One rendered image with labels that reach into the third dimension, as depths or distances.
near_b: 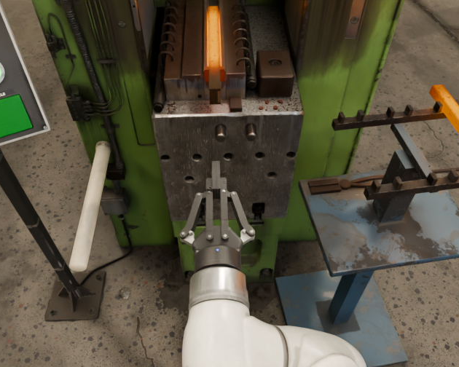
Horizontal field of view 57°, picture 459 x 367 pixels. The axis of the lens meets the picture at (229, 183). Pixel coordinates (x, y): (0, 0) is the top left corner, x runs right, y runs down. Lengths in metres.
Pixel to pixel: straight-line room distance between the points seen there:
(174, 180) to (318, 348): 0.74
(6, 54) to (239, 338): 0.74
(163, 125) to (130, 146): 0.37
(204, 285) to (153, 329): 1.12
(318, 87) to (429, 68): 1.87
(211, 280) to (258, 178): 0.65
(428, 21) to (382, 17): 2.41
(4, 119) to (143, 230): 0.94
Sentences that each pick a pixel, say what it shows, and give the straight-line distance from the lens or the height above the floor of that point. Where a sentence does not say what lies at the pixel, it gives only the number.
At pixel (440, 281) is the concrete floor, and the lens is 2.01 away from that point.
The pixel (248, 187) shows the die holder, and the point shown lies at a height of 0.63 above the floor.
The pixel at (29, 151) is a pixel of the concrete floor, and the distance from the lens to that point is 2.49.
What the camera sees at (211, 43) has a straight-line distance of 1.14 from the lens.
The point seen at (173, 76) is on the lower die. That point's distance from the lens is 1.08.
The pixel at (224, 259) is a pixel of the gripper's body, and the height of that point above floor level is 1.03.
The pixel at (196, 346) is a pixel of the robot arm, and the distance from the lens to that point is 0.60.
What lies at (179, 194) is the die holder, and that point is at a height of 0.61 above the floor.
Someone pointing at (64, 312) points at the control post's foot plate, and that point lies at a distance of 1.85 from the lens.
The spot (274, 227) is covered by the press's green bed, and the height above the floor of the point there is 0.41.
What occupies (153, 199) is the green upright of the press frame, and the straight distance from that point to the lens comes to 1.64.
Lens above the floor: 1.60
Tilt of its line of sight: 50 degrees down
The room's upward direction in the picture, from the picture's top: straight up
